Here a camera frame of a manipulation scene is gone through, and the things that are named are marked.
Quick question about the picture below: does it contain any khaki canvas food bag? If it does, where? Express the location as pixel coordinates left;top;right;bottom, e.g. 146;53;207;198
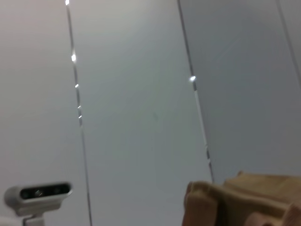
182;170;301;226

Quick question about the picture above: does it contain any silver depth camera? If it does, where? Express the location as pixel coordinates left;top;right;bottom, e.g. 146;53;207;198
4;181;73;226

